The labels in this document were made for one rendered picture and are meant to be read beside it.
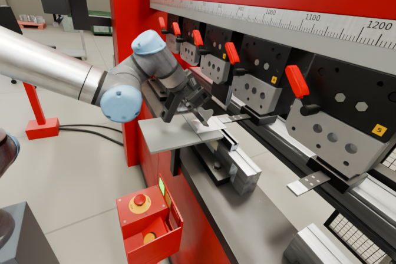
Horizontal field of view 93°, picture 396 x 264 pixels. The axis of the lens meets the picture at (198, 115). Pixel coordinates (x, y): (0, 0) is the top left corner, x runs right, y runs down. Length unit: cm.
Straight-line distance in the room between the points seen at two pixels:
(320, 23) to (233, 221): 52
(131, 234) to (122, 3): 119
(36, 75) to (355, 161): 54
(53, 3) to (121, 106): 117
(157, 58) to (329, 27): 36
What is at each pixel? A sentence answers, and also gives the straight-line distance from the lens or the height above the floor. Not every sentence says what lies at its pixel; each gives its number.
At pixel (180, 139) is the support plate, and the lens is 62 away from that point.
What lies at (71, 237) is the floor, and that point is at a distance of 166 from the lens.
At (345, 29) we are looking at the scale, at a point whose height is 138.
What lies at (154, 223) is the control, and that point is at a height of 73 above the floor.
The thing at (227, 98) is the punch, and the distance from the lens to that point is 65.
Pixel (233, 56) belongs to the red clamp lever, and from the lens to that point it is 50.
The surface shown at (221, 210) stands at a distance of 63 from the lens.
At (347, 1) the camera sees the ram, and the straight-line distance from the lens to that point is 40.
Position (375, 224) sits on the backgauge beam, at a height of 94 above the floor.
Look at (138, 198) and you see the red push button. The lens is 71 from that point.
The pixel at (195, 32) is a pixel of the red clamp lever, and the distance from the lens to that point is 69.
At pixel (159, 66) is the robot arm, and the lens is 51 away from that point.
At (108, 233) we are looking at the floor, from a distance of 160.
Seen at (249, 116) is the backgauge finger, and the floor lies 100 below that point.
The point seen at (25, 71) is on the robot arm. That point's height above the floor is 126.
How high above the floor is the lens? 139
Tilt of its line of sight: 30 degrees down
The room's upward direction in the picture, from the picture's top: 8 degrees clockwise
